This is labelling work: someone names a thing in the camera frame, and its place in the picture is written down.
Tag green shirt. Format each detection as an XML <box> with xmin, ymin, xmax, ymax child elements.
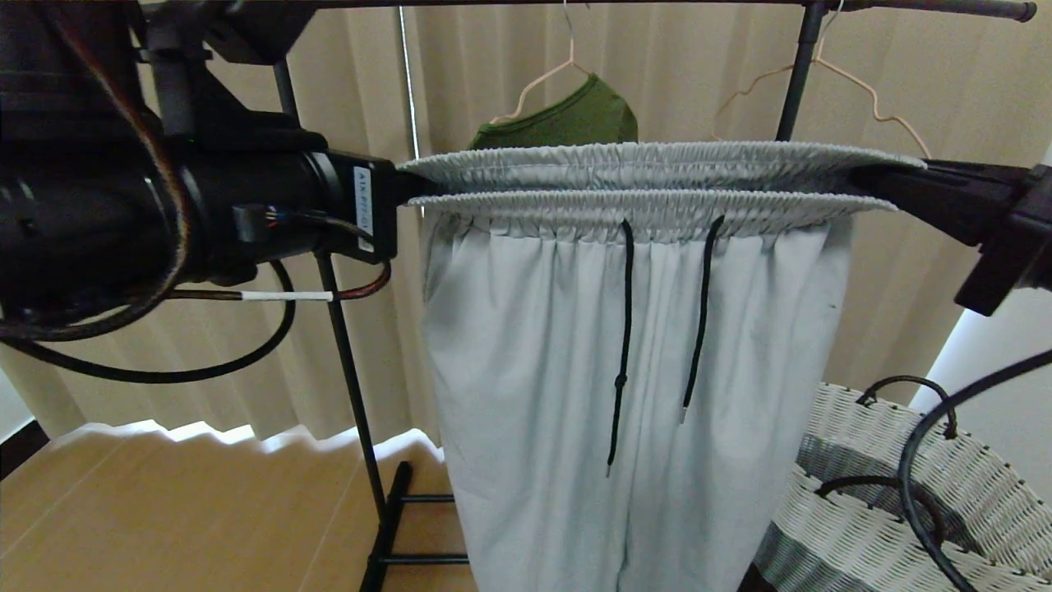
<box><xmin>468</xmin><ymin>73</ymin><xmax>640</xmax><ymax>151</ymax></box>

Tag beige curtain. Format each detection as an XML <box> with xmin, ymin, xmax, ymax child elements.
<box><xmin>0</xmin><ymin>0</ymin><xmax>1052</xmax><ymax>445</ymax></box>

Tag pink clothes hanger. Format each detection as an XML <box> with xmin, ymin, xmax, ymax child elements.
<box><xmin>710</xmin><ymin>0</ymin><xmax>934</xmax><ymax>162</ymax></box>
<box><xmin>513</xmin><ymin>0</ymin><xmax>594</xmax><ymax>125</ymax></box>

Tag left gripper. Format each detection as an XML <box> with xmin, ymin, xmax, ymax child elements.
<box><xmin>177</xmin><ymin>148</ymin><xmax>400</xmax><ymax>280</ymax></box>

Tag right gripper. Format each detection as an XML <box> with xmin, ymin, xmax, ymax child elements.
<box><xmin>955</xmin><ymin>164</ymin><xmax>1052</xmax><ymax>318</ymax></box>

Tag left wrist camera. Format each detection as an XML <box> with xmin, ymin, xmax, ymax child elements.
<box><xmin>140</xmin><ymin>0</ymin><xmax>318</xmax><ymax>68</ymax></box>

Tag black clothes rack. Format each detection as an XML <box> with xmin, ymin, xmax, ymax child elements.
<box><xmin>271</xmin><ymin>0</ymin><xmax>1038</xmax><ymax>592</ymax></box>

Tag pale grey shorts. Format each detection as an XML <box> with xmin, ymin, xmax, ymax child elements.
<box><xmin>398</xmin><ymin>140</ymin><xmax>930</xmax><ymax>592</ymax></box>

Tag white laundry basket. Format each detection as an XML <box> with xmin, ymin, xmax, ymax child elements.
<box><xmin>752</xmin><ymin>375</ymin><xmax>1052</xmax><ymax>592</ymax></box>

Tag black cable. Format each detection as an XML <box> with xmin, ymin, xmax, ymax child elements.
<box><xmin>897</xmin><ymin>349</ymin><xmax>1052</xmax><ymax>592</ymax></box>
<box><xmin>0</xmin><ymin>260</ymin><xmax>298</xmax><ymax>386</ymax></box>

